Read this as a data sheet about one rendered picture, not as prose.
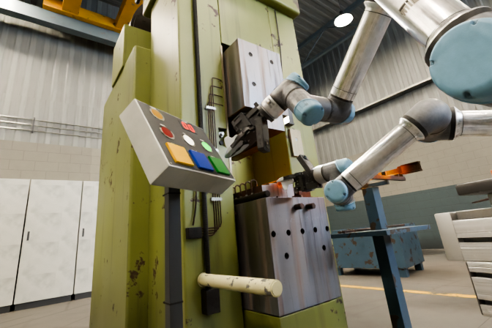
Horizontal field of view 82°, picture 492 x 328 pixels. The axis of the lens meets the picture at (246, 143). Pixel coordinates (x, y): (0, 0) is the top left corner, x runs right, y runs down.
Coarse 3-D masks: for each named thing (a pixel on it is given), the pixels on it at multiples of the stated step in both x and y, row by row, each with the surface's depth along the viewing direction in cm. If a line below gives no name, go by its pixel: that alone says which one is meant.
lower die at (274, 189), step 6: (258, 186) 130; (264, 186) 129; (270, 186) 131; (276, 186) 133; (282, 186) 135; (288, 186) 138; (258, 192) 129; (270, 192) 130; (276, 192) 132; (282, 192) 134; (288, 192) 137; (234, 198) 144
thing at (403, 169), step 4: (404, 164) 134; (408, 164) 133; (412, 164) 132; (416, 164) 130; (396, 168) 137; (400, 168) 135; (404, 168) 134; (408, 168) 133; (412, 168) 132; (416, 168) 130; (420, 168) 129; (388, 172) 140; (392, 172) 138; (396, 172) 137; (400, 172) 134; (404, 172) 134; (408, 172) 132; (412, 172) 132
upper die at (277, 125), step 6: (252, 108) 140; (276, 120) 147; (282, 120) 150; (228, 126) 156; (270, 126) 143; (276, 126) 146; (282, 126) 149; (234, 132) 151; (270, 132) 148; (276, 132) 149; (282, 132) 150
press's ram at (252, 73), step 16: (240, 48) 148; (256, 48) 156; (224, 64) 158; (240, 64) 145; (256, 64) 152; (272, 64) 160; (240, 80) 143; (256, 80) 148; (272, 80) 156; (240, 96) 141; (256, 96) 144; (240, 112) 144
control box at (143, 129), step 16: (128, 112) 87; (144, 112) 85; (160, 112) 94; (128, 128) 85; (144, 128) 81; (160, 128) 85; (176, 128) 95; (144, 144) 80; (160, 144) 78; (176, 144) 86; (208, 144) 107; (144, 160) 78; (160, 160) 75; (192, 160) 86; (208, 160) 95; (160, 176) 75; (176, 176) 79; (192, 176) 83; (208, 176) 89; (224, 176) 96; (208, 192) 96
